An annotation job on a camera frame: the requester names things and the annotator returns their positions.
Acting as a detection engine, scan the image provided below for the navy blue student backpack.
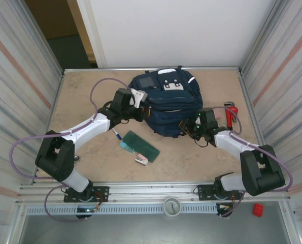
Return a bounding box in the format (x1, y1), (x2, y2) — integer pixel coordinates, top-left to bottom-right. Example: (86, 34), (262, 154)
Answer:
(127, 65), (204, 139)

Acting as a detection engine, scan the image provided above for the dark green pencil case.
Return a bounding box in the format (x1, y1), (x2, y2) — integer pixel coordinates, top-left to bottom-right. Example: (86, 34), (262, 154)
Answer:
(122, 131), (160, 164)

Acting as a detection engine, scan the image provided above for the red pipe wrench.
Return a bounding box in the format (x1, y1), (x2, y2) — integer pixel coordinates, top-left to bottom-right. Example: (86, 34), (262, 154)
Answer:
(223, 101), (240, 132)

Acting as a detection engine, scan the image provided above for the light teal correction tape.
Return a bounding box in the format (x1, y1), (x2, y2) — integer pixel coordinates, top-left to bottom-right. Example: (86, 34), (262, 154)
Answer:
(119, 141), (137, 155)

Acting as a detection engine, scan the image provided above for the pink stapler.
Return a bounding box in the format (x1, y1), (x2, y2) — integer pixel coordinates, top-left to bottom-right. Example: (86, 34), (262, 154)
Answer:
(134, 153), (149, 167)

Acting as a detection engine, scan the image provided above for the grey round cup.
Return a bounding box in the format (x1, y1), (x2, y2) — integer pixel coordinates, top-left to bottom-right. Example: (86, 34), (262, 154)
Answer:
(163, 196), (182, 217)

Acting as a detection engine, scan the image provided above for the small red block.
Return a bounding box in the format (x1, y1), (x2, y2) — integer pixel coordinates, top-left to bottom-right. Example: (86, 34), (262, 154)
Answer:
(252, 203), (264, 217)

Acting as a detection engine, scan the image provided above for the beige door jamb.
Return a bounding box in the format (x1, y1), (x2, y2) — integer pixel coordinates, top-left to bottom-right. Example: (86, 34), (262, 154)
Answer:
(66, 0), (98, 69)

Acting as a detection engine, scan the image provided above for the grey metal shelf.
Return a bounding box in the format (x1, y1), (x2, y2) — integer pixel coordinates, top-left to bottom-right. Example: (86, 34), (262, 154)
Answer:
(18, 213), (292, 244)

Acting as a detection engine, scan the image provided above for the brown wooden door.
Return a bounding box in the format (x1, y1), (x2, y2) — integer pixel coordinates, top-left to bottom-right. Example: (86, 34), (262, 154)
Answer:
(25, 0), (79, 40)

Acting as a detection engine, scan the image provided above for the thin black wrist cable loop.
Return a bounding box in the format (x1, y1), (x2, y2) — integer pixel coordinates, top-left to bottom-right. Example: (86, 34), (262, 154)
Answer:
(194, 136), (210, 148)

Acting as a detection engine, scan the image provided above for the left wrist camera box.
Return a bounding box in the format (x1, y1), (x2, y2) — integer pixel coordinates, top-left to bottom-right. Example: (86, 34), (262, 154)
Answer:
(112, 87), (148, 109)

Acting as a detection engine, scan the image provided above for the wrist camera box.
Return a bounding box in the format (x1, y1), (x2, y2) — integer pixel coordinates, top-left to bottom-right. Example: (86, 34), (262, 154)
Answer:
(198, 107), (219, 129)
(112, 87), (148, 109)

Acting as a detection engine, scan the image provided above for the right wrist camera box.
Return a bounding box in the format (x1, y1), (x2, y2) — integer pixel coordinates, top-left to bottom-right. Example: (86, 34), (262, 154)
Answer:
(198, 107), (219, 129)

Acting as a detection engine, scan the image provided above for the thin aluminium table edge rail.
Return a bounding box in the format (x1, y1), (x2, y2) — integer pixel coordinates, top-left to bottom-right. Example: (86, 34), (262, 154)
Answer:
(63, 66), (242, 74)

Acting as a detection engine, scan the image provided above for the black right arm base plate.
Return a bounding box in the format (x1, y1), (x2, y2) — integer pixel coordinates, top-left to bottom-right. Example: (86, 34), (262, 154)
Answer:
(196, 184), (243, 201)

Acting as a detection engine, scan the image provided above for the wide aluminium mounting rail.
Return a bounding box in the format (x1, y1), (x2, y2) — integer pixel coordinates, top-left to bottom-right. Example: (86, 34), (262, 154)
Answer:
(16, 180), (292, 206)

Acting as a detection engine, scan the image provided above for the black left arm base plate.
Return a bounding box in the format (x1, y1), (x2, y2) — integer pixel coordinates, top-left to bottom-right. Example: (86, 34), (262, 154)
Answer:
(63, 186), (110, 203)

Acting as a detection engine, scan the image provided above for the white door frame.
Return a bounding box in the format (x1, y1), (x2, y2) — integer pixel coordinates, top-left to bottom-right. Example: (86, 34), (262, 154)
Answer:
(77, 0), (108, 69)

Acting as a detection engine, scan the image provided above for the slotted grey cable duct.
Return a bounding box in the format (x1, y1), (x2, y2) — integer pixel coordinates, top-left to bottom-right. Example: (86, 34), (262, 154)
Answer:
(25, 205), (219, 215)

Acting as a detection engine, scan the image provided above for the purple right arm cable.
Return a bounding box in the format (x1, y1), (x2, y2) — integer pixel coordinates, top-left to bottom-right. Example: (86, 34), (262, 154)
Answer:
(213, 106), (293, 219)

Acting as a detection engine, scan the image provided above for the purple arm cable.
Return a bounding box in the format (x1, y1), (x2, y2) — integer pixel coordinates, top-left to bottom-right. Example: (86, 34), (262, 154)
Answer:
(9, 77), (131, 224)
(213, 106), (293, 219)

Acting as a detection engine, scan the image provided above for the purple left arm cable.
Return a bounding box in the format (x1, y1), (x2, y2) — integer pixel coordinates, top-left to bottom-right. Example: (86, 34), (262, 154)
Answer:
(9, 77), (131, 224)

